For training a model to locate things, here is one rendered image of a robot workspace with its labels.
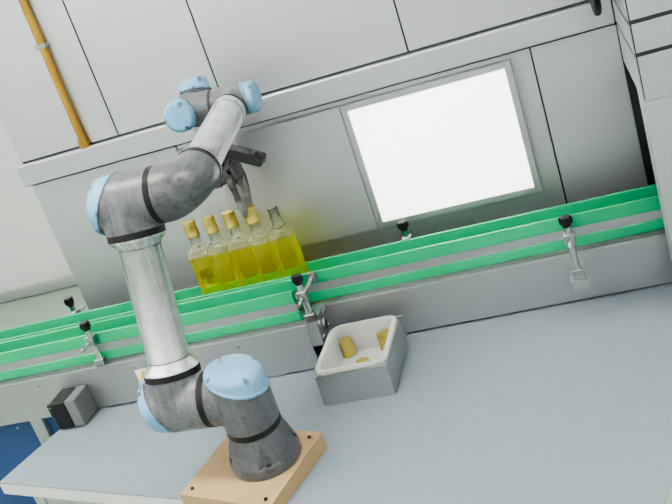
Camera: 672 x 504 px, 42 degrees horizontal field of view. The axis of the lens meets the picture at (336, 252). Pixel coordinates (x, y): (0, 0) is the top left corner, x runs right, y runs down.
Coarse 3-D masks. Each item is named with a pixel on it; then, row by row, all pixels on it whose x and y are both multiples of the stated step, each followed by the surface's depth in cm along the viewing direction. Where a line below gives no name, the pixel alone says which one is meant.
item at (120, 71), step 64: (0, 0) 230; (64, 0) 227; (128, 0) 224; (192, 0) 221; (256, 0) 218; (320, 0) 215; (384, 0) 212; (448, 0) 209; (512, 0) 206; (576, 0) 204; (0, 64) 238; (64, 64) 234; (128, 64) 231; (192, 64) 228; (256, 64) 224; (320, 64) 221; (384, 64) 216; (448, 64) 213; (512, 64) 212; (576, 64) 210; (64, 128) 242; (128, 128) 238; (576, 128) 216; (640, 128) 213; (64, 192) 250; (576, 192) 222; (64, 256) 259; (320, 256) 243
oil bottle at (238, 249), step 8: (232, 240) 227; (240, 240) 226; (232, 248) 227; (240, 248) 227; (248, 248) 227; (232, 256) 228; (240, 256) 227; (248, 256) 227; (240, 264) 228; (248, 264) 228; (240, 272) 229; (248, 272) 229; (256, 272) 229; (240, 280) 230; (248, 280) 230; (256, 280) 230
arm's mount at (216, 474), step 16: (304, 432) 188; (320, 432) 186; (224, 448) 191; (304, 448) 183; (320, 448) 186; (208, 464) 187; (224, 464) 186; (304, 464) 180; (192, 480) 184; (208, 480) 182; (224, 480) 181; (240, 480) 180; (272, 480) 177; (288, 480) 175; (192, 496) 179; (208, 496) 178; (224, 496) 176; (240, 496) 175; (256, 496) 174; (272, 496) 172; (288, 496) 175
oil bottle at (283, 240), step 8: (288, 224) 226; (272, 232) 224; (280, 232) 223; (288, 232) 223; (272, 240) 224; (280, 240) 224; (288, 240) 223; (296, 240) 227; (272, 248) 225; (280, 248) 225; (288, 248) 224; (296, 248) 226; (280, 256) 226; (288, 256) 225; (296, 256) 225; (280, 264) 226; (288, 264) 226; (296, 264) 226; (304, 264) 229; (288, 272) 227; (296, 272) 227; (304, 272) 228
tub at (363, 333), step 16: (368, 320) 217; (384, 320) 216; (336, 336) 219; (352, 336) 219; (368, 336) 218; (336, 352) 216; (368, 352) 217; (384, 352) 199; (320, 368) 203; (336, 368) 200; (352, 368) 198
